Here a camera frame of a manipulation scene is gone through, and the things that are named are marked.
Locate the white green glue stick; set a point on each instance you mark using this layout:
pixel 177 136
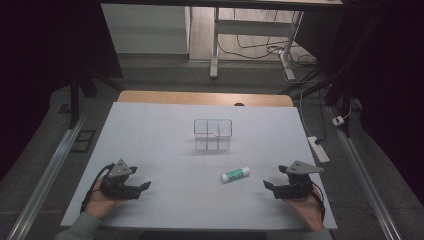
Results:
pixel 235 174

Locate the white table cover sheet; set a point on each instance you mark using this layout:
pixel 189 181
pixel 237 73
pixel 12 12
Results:
pixel 186 206

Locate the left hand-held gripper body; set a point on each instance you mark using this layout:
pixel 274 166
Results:
pixel 116 186

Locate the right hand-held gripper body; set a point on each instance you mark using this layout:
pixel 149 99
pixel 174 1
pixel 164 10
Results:
pixel 296 185

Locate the small dark object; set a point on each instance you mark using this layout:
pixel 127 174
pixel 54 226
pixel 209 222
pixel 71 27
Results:
pixel 239 104

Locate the metal floor rail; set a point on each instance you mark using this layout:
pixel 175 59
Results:
pixel 366 186
pixel 46 181

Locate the small white adapter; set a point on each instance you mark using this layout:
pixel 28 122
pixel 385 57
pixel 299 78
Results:
pixel 338 120

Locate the white desk frame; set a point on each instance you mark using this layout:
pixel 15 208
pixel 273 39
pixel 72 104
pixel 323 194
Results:
pixel 253 27

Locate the person's left hand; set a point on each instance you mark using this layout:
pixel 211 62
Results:
pixel 100 203

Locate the black floor frame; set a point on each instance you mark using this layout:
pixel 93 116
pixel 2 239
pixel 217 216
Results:
pixel 83 141

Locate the wooden table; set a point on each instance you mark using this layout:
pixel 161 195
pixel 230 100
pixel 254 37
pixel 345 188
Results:
pixel 186 97

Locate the clear acrylic organizer box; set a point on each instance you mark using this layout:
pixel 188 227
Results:
pixel 213 133

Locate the white cabinet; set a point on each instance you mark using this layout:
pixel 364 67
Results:
pixel 145 28

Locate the person's right hand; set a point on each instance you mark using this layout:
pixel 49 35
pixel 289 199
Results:
pixel 308 210

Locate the white power strip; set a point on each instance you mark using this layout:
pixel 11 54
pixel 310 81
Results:
pixel 318 149

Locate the black stand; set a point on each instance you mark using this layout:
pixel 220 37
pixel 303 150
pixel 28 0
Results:
pixel 343 90
pixel 78 90

